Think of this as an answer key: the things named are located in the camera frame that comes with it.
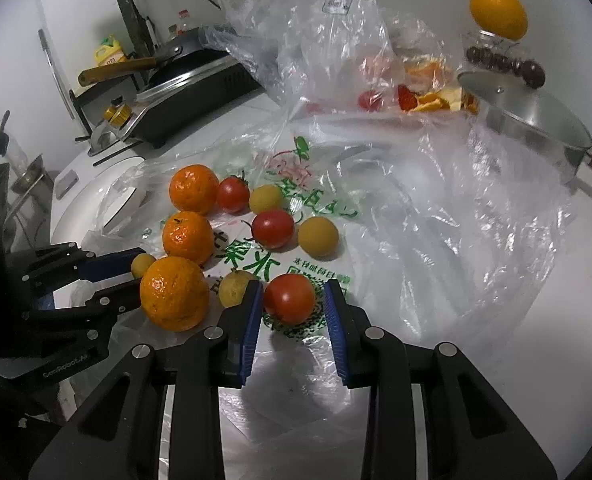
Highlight yellow longan fruit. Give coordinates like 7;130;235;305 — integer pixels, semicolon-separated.
248;184;283;214
297;217;339;258
130;252;156;280
218;270;257;309

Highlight large orange mandarin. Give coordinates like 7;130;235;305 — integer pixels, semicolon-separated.
140;256;210;333

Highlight red cherry tomato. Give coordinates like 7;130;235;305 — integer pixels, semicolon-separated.
244;209;295;249
264;273;316;326
217;176;250;214

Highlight white ceramic plate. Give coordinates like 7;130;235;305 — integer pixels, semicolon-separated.
50;156;145;246

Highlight grey smartphone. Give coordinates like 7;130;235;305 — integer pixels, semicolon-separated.
54;170;79;200

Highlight steel bowl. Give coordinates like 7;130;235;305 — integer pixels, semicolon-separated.
11;155;46;194

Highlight black chopstick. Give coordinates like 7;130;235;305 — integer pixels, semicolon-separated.
92;140;143;167

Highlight printed white plastic bag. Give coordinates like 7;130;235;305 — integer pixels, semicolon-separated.
82;113;569;479

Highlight silver induction cooker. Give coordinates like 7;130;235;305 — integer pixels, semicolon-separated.
88;49;260;156

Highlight black metal rack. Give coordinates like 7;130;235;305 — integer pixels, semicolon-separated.
69;75;147;142

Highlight yellow detergent bottle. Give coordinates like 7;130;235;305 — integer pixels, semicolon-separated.
94;35;127;66

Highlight oil bottle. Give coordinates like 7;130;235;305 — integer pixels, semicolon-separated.
167;24;178;42

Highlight orange peel pieces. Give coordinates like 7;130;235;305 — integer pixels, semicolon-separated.
397;60;479;115

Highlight red cap sauce bottle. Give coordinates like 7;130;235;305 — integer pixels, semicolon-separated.
177;9;192;35

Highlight steel pot with lid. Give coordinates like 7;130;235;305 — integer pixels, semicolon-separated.
458;72;592;183

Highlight clear plastic bag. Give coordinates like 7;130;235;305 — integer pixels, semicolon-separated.
200;0;458;113

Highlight orange on glass jar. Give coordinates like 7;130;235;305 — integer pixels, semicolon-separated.
470;0;528;41

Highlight black wok wooden handle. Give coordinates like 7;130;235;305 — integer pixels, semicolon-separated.
78;27;226;87

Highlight dark dates string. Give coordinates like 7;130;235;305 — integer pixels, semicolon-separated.
465;45;548;90

